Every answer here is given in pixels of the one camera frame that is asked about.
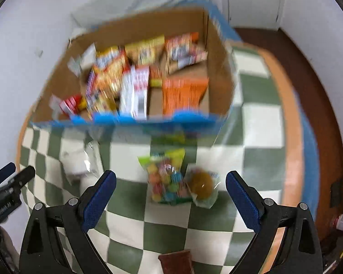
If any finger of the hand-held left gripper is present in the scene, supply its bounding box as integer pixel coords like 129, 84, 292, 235
0, 162, 17, 187
0, 166, 36, 197

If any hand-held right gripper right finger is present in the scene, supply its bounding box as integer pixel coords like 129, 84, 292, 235
225, 171, 323, 274

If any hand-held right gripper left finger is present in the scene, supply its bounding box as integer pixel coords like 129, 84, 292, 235
19, 170, 117, 274

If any brown bun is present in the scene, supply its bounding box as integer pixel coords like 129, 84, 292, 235
186, 165, 219, 209

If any colourful candy ball bag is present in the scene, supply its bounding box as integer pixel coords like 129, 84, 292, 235
138, 148, 193, 204

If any small red snack packet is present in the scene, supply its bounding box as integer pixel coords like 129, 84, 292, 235
59, 95, 83, 115

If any long white sausage packet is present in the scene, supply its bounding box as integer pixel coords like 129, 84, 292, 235
119, 65, 150, 119

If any yellow instant noodle packet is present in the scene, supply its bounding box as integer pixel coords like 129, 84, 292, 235
85, 47, 132, 118

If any white blue snack packet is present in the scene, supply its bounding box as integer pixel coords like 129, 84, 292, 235
69, 44, 97, 76

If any yellow biscuit packet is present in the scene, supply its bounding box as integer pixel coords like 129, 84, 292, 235
149, 66, 163, 89

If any cardboard box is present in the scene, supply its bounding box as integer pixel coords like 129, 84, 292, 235
30, 7, 241, 149

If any yellow panda snack packet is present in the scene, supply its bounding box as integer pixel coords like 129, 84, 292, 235
125, 36, 165, 65

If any orange panda snack packet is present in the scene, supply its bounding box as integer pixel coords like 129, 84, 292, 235
164, 33, 208, 69

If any white silver snack packet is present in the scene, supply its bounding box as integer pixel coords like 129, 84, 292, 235
60, 142, 103, 184

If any green checkered mat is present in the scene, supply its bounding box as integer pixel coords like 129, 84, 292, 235
16, 46, 303, 274

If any small brown snack packet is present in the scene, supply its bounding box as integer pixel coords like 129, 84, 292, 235
158, 250, 193, 274

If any white door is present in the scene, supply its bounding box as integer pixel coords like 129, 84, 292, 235
221, 0, 285, 30

